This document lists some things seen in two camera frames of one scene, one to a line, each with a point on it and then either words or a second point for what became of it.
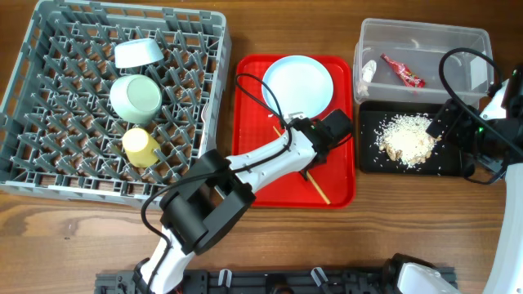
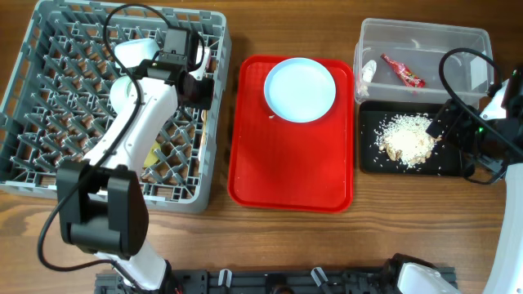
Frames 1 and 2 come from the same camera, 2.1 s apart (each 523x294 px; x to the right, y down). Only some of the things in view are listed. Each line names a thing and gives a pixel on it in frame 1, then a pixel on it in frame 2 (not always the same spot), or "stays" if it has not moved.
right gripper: [454, 135] stays
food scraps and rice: [404, 137] stays
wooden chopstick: [310, 176] → [205, 126]
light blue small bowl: [136, 52] stays
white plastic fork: [204, 116] stays
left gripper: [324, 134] → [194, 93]
